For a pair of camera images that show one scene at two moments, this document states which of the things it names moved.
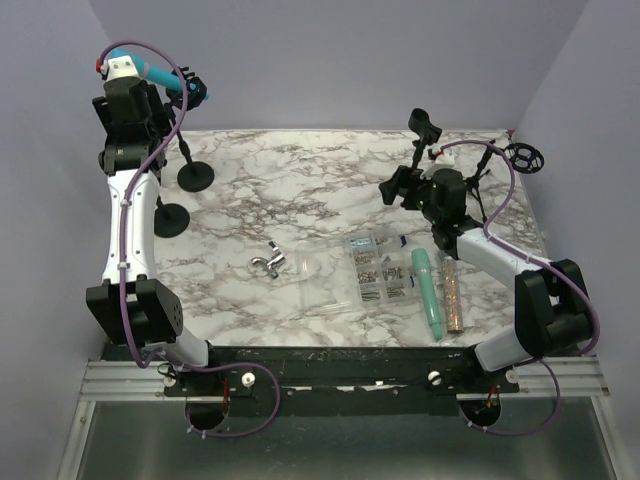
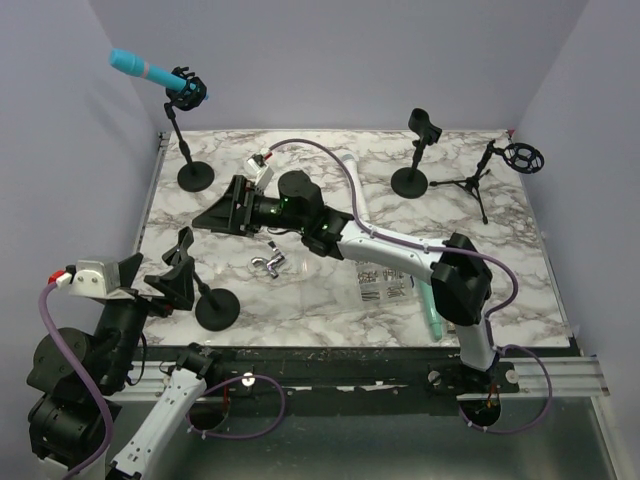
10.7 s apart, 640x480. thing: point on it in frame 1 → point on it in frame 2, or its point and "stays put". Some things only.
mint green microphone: (425, 274) stays put
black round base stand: (429, 133) stays put
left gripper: (157, 115) → (177, 285)
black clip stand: (170, 219) → (217, 313)
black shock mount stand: (195, 176) stays put
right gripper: (405, 177) → (223, 216)
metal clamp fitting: (276, 258) stays put
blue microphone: (152, 74) stays put
